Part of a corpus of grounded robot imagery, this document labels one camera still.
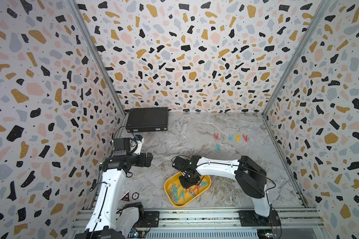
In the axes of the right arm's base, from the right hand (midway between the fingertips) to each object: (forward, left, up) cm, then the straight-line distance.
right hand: (184, 187), depth 84 cm
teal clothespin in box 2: (+2, -11, 0) cm, 11 cm away
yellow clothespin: (+35, -36, -1) cm, 51 cm away
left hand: (+10, +21, +17) cm, 29 cm away
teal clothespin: (+35, -31, -1) cm, 47 cm away
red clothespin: (+36, -22, -1) cm, 42 cm away
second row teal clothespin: (+27, -21, 0) cm, 34 cm away
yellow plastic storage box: (-5, +3, 0) cm, 5 cm away
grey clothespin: (+36, -25, 0) cm, 44 cm away
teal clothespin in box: (-4, +5, 0) cm, 6 cm away
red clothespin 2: (+36, -42, -1) cm, 56 cm away
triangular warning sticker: (-6, +32, 0) cm, 32 cm away
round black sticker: (-5, +27, 0) cm, 27 cm away
